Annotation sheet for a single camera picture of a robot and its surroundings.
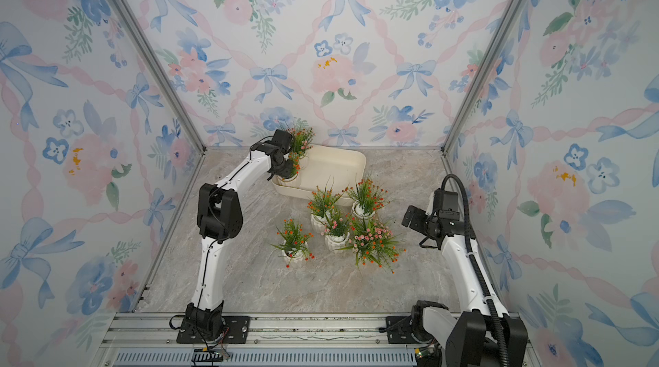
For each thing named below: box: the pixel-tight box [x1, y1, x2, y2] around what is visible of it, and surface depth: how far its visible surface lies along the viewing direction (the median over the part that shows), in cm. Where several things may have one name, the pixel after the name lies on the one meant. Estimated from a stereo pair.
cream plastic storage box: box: [271, 145, 368, 206], surface depth 113 cm
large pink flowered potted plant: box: [338, 217, 407, 274], surface depth 78 cm
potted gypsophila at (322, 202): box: [307, 175, 350, 234], surface depth 91 cm
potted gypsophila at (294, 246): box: [270, 218, 315, 269], surface depth 81 cm
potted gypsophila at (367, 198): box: [341, 173, 391, 221], surface depth 90 cm
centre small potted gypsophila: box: [320, 210, 351, 252], surface depth 86 cm
